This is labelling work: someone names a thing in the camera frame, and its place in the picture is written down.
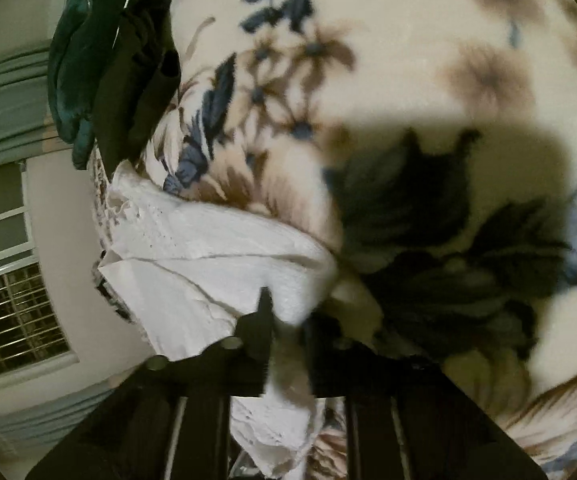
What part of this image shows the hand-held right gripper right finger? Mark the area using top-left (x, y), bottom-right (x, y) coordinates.
top-left (302, 312), bottom-right (549, 480)

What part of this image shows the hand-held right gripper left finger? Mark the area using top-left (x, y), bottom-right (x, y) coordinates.
top-left (24, 287), bottom-right (275, 480)

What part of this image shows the white cloth garment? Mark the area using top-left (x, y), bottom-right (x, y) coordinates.
top-left (97, 160), bottom-right (340, 479)

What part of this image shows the window with metal grille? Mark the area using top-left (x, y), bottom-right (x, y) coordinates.
top-left (0, 205), bottom-right (79, 386)

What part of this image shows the floral printed blanket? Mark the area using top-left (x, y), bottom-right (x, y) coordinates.
top-left (86, 0), bottom-right (577, 480)

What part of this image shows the black garment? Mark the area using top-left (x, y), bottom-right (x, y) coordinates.
top-left (92, 0), bottom-right (182, 176)

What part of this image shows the dark teal garment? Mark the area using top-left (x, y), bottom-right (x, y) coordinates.
top-left (47, 0), bottom-right (142, 171)

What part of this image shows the grey-green curtain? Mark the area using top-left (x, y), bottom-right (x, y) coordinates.
top-left (0, 42), bottom-right (76, 176)

